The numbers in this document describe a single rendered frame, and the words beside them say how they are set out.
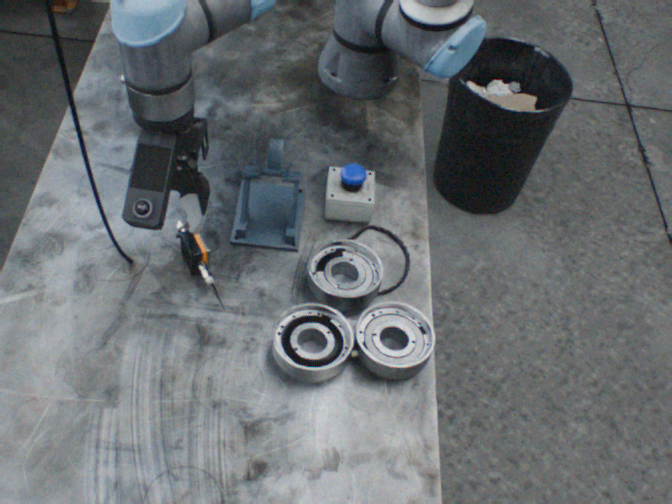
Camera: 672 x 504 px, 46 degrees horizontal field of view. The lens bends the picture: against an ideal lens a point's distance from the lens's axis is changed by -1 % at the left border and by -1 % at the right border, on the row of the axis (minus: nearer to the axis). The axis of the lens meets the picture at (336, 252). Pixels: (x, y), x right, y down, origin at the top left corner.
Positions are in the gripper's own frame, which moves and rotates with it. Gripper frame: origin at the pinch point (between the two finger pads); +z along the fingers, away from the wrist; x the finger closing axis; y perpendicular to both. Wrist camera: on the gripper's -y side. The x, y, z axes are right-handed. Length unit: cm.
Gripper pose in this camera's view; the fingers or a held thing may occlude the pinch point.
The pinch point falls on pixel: (175, 229)
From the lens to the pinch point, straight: 107.9
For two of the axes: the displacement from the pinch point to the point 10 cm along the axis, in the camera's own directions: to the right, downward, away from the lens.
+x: -9.9, -1.3, 0.4
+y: 1.3, -7.7, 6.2
